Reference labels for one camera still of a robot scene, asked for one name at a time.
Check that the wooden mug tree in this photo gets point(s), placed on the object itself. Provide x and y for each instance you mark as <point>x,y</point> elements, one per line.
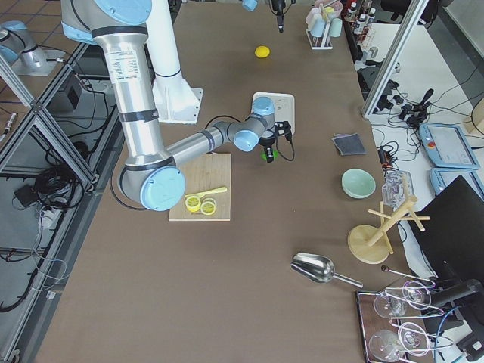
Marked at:
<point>371,245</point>

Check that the yellow plastic knife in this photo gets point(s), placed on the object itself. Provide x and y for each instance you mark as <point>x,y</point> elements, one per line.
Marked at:
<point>209,192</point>

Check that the white plastic tray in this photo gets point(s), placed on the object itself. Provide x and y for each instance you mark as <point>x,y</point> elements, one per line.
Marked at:
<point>284,105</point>

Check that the wooden cutting board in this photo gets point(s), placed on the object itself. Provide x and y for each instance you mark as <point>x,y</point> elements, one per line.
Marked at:
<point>210,171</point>

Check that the dark grey cloth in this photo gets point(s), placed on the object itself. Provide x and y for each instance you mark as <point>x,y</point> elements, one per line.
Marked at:
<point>349,144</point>

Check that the white wire cup rack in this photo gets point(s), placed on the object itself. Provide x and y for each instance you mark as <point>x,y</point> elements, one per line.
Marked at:
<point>323,24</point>

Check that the mint green bowl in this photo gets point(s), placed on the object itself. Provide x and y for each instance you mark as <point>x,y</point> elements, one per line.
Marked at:
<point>358,183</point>

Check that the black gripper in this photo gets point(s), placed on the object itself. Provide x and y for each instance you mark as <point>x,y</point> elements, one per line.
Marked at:
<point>278,8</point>
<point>267,143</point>

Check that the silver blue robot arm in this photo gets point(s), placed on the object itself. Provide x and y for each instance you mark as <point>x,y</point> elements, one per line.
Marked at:
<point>139,47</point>
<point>19,47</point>

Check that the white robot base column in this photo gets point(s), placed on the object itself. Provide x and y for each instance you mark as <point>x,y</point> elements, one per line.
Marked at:
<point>175,100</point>

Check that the metal scoop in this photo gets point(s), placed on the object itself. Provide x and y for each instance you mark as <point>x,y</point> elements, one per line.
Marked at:
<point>319,269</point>

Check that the aluminium frame post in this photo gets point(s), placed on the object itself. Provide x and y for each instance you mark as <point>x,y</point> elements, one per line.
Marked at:
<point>415,10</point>

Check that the wine glass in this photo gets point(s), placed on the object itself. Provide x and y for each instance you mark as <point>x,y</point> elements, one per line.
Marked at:
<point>394,302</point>
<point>410,340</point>

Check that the yellow lemon slice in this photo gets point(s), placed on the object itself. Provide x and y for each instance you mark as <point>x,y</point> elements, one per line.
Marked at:
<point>193,203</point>
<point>208,206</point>

